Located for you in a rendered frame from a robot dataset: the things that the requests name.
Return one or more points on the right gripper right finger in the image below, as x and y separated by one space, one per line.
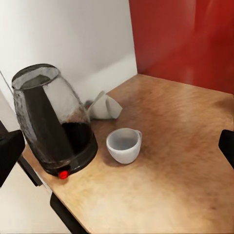
226 145

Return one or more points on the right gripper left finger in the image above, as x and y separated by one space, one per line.
12 145

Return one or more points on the dishwasher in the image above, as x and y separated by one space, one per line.
66 216

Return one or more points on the coffee cup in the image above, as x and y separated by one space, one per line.
124 144

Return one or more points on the electric kettle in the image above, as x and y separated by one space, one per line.
53 120

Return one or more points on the fridge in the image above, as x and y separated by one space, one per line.
90 41

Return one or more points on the paper coffee filter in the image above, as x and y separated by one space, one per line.
104 107

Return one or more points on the cabinet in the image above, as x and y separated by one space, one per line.
24 164

